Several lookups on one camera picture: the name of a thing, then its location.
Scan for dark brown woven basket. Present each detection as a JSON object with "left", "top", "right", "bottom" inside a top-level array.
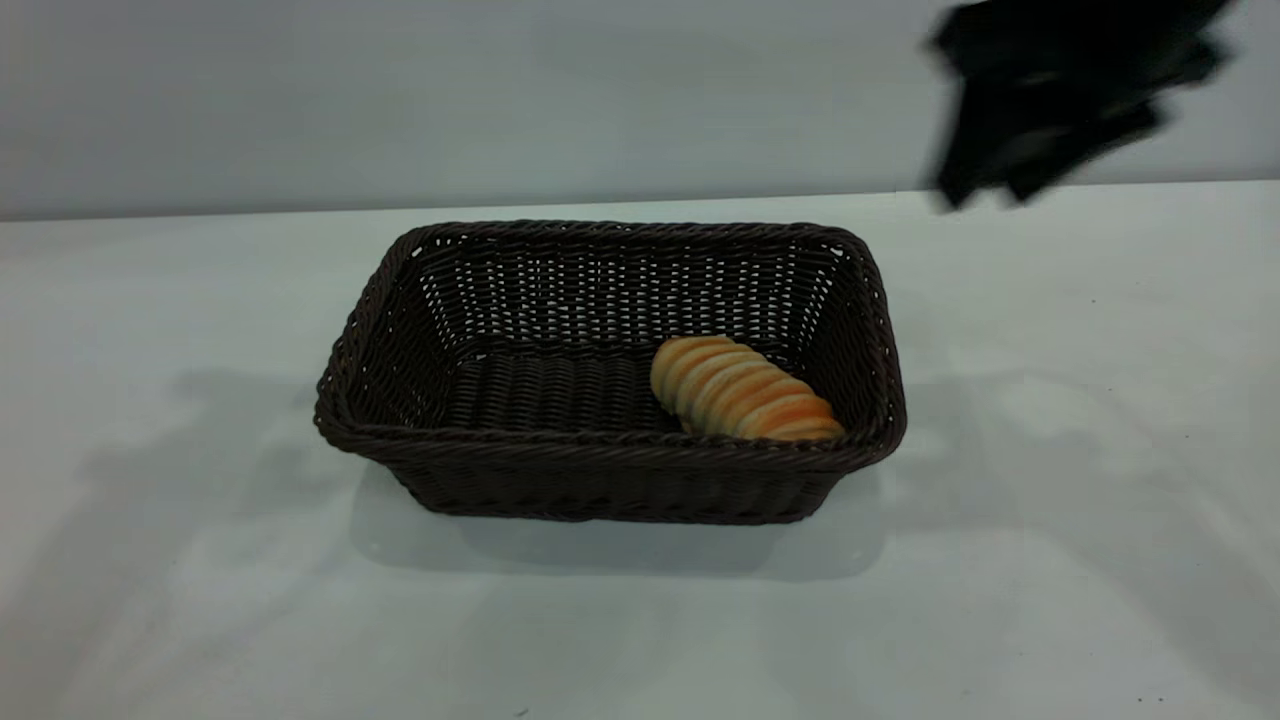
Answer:
[{"left": 313, "top": 220, "right": 909, "bottom": 526}]

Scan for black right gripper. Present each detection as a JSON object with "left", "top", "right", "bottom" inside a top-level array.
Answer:
[{"left": 928, "top": 0, "right": 1239, "bottom": 212}]

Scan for ridged golden bread roll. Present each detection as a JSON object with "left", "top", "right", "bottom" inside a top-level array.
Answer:
[{"left": 649, "top": 336, "right": 847, "bottom": 443}]

